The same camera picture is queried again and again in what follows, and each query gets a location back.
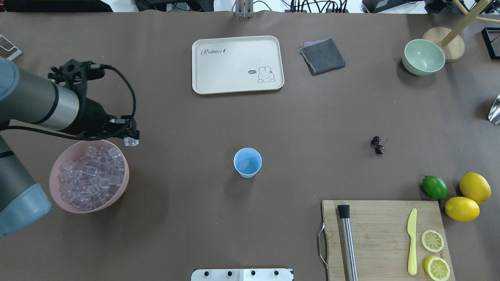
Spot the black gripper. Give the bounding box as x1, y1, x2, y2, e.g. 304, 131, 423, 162
73, 98, 140, 140

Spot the clear ice cube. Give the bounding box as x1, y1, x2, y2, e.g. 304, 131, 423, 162
123, 137, 139, 146

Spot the dark cherry pair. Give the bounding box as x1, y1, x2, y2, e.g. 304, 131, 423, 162
370, 136, 389, 155

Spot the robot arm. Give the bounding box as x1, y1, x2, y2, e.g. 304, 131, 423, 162
0, 58, 140, 237

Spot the pile of clear ice cubes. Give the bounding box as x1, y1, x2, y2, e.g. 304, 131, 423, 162
56, 146, 127, 212

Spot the light blue cup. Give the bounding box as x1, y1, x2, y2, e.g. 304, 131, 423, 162
233, 148, 262, 178

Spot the pink bowl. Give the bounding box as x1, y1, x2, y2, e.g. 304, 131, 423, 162
49, 140, 130, 213

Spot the beige rabbit tray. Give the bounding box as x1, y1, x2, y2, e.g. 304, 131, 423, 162
191, 35, 284, 95

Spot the grey folded cloth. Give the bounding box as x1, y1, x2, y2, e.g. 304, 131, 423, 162
300, 37, 346, 75

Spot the steel muddler black tip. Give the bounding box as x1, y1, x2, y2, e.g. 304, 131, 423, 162
337, 205, 359, 281

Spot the wooden cutting board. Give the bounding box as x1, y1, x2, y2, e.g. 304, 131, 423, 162
321, 200, 446, 281

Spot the yellow plastic knife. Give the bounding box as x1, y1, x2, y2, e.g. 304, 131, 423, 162
407, 208, 418, 276

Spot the mint green bowl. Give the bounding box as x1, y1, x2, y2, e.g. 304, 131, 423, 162
402, 39, 445, 75

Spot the green lime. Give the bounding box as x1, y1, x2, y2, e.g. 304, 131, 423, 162
422, 175, 448, 199

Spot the lemon half upper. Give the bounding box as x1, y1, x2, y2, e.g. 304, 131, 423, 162
420, 229, 445, 253

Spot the lemon half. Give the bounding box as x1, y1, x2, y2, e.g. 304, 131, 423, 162
420, 229, 445, 253
423, 256, 451, 281

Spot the wooden stand with round base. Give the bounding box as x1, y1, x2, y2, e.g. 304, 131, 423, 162
422, 0, 499, 63

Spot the lemon half lower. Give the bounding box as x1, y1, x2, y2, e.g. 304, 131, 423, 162
423, 256, 451, 281

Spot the yellow lemon lower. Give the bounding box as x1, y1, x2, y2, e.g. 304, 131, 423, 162
445, 196, 480, 222

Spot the yellow lemon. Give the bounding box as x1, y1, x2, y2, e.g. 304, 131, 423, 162
459, 171, 491, 205
445, 196, 480, 222

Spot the yellow lemon upper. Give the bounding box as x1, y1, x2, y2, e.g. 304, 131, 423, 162
459, 171, 491, 205

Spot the metal scoop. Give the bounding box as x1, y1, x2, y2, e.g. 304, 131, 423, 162
487, 95, 500, 125

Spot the white wire cup rack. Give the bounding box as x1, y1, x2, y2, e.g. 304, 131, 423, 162
0, 34, 22, 61

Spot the aluminium frame post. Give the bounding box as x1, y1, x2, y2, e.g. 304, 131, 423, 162
234, 0, 255, 18

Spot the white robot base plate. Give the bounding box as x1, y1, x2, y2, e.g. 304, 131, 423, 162
191, 268, 294, 281

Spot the black frame tray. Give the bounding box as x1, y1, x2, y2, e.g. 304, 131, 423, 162
481, 27, 500, 60

